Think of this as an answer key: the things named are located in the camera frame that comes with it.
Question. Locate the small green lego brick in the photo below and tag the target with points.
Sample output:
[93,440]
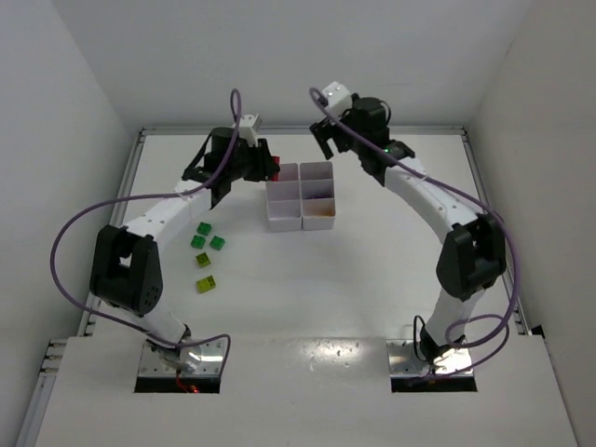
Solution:
[204,229]

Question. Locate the purple lego brick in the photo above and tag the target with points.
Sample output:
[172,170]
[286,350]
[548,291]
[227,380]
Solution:
[318,195]

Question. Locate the yellow-green lego brick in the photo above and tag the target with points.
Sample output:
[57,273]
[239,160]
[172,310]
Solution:
[202,260]

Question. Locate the orange lego brick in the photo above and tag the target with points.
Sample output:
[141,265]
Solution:
[320,213]

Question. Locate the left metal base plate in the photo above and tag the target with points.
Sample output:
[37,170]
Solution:
[202,361]

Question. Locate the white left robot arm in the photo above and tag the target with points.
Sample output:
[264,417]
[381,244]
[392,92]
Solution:
[126,271]

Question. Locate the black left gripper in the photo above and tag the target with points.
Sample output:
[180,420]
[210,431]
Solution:
[263,161]

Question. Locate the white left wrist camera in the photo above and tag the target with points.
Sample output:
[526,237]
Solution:
[249,126]

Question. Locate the red lego brick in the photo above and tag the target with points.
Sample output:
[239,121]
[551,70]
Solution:
[274,177]

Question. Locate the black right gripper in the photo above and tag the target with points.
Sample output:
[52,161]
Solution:
[326,128]

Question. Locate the white divided storage box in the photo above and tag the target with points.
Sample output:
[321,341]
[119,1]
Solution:
[285,204]

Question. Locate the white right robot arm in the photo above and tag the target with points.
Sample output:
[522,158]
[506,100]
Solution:
[472,253]

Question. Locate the green and yellow lego stack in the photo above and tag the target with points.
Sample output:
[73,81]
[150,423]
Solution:
[205,284]

